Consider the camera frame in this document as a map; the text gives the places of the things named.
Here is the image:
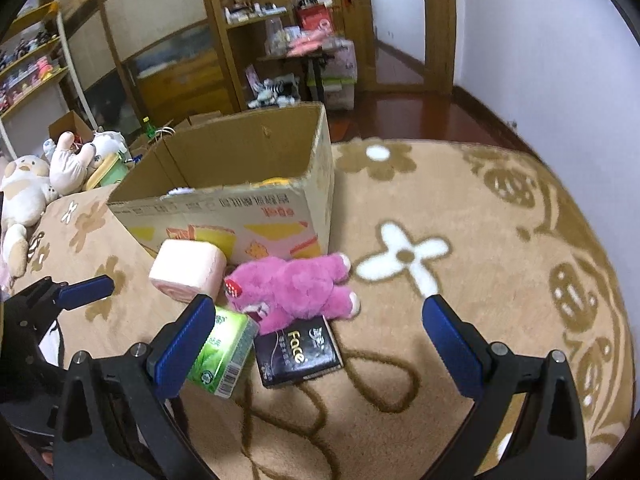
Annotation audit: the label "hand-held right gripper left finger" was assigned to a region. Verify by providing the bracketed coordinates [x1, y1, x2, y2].
[52, 294, 217, 480]

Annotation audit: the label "pink cloth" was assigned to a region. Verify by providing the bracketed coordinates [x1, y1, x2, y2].
[287, 30, 346, 56]

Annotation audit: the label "small dark side table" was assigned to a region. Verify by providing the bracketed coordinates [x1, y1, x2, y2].
[257, 42, 351, 106]

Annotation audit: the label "black tissue pack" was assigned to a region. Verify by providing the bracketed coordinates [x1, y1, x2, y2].
[254, 316, 345, 389]

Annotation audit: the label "brown cardboard box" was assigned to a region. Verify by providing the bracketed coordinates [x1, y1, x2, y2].
[48, 110, 101, 143]

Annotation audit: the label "wooden door glass panel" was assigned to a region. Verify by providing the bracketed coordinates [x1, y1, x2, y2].
[325, 0, 458, 96]

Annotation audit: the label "green tissue pack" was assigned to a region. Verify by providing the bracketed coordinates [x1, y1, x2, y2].
[186, 305, 260, 400]

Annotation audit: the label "white-haired doll green dress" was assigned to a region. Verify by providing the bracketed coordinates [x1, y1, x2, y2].
[82, 131, 132, 192]

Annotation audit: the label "pink roll cake plush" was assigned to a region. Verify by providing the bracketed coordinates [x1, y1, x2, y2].
[148, 239, 228, 303]

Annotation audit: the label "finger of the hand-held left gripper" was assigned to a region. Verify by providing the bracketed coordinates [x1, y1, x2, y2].
[10, 275, 116, 323]

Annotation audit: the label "wooden corner shelf unit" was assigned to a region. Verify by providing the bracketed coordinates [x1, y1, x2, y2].
[197, 0, 301, 111]

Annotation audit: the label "pink bear plush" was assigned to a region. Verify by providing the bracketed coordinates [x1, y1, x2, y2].
[223, 253, 361, 336]

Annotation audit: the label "white long-limbed plush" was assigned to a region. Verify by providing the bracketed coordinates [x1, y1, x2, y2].
[47, 131, 98, 196]

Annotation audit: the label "large white bear plush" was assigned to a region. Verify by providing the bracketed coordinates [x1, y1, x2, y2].
[0, 155, 61, 278]

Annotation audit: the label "red gift bag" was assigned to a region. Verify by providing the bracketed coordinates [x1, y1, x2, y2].
[296, 2, 332, 36]

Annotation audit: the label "row of small figurines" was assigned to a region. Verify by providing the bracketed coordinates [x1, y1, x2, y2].
[0, 30, 58, 111]

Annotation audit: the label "wooden wardrobe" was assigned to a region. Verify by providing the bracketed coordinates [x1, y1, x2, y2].
[40, 0, 236, 126]

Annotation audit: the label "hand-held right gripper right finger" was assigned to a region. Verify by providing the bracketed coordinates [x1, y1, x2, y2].
[421, 295, 587, 480]

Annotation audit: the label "clear plastic containers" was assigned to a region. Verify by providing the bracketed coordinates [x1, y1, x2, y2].
[264, 17, 296, 56]

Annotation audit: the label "white and yellow display shelf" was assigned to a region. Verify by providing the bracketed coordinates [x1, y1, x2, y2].
[0, 0, 96, 156]

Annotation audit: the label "translucent storage bin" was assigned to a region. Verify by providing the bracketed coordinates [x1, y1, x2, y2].
[307, 40, 358, 111]

